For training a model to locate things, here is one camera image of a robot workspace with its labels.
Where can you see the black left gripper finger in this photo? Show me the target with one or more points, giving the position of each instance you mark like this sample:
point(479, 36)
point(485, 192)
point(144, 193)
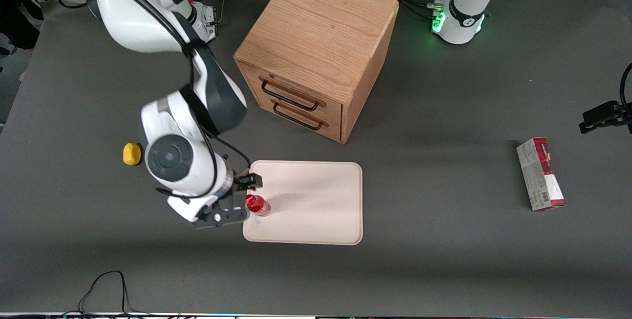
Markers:
point(600, 115)

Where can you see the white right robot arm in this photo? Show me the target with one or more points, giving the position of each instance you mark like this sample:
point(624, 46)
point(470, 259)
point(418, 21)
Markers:
point(173, 156)

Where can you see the yellow lemon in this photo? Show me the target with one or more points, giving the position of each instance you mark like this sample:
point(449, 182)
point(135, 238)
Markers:
point(131, 154)

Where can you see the wooden drawer cabinet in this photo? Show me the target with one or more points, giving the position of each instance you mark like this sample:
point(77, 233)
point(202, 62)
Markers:
point(321, 27)

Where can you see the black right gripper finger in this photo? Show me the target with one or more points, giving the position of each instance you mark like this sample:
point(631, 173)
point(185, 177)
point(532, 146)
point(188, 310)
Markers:
point(249, 181)
point(224, 217)

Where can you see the red and grey carton box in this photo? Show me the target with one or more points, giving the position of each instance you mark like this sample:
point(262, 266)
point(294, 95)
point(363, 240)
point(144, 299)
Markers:
point(539, 176)

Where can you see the red coke bottle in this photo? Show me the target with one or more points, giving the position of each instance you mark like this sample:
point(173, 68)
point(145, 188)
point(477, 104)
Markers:
point(257, 205)

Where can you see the wooden drawer front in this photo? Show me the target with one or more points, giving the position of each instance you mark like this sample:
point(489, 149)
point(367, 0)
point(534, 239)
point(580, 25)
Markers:
point(296, 89)
point(326, 129)

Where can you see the beige plastic tray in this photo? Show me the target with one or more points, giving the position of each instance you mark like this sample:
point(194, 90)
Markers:
point(316, 203)

